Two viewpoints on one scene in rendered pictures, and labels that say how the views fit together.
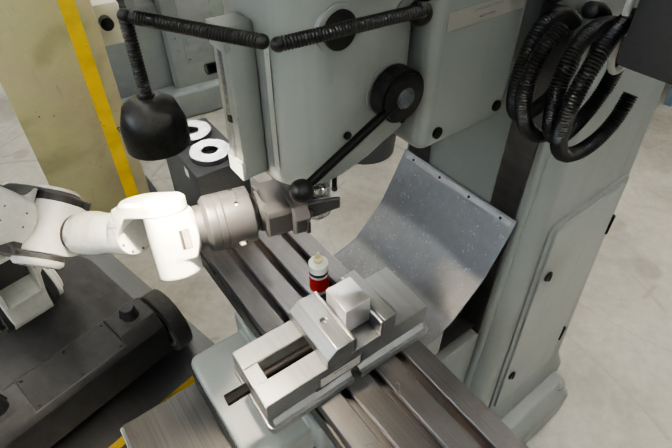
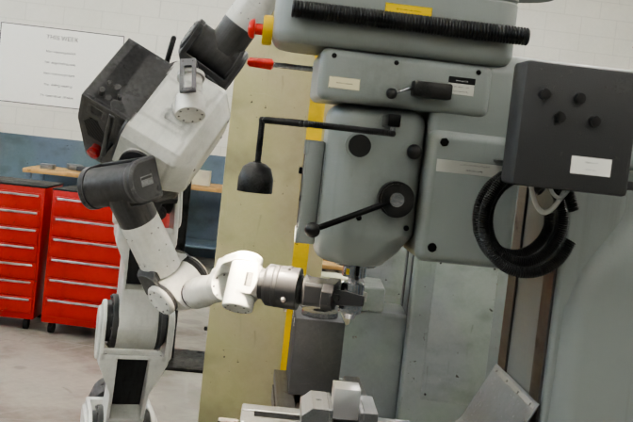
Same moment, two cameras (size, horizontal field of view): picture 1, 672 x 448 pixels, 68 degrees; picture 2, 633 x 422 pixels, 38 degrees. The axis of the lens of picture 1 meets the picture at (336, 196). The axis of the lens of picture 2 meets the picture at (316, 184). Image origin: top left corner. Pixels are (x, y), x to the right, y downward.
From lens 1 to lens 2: 1.40 m
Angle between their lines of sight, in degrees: 47
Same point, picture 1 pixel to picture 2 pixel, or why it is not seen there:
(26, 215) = (172, 261)
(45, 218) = (181, 272)
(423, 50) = (422, 181)
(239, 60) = (312, 160)
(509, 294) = not seen: outside the picture
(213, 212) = (272, 268)
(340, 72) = (358, 171)
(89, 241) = (196, 285)
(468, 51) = (458, 192)
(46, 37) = not seen: hidden behind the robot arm
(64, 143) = (233, 397)
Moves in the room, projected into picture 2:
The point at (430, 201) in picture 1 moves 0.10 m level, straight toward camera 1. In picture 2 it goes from (493, 404) to (463, 410)
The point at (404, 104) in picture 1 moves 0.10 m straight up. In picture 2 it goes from (395, 202) to (400, 151)
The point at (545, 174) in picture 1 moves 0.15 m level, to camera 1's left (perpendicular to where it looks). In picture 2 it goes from (560, 348) to (487, 332)
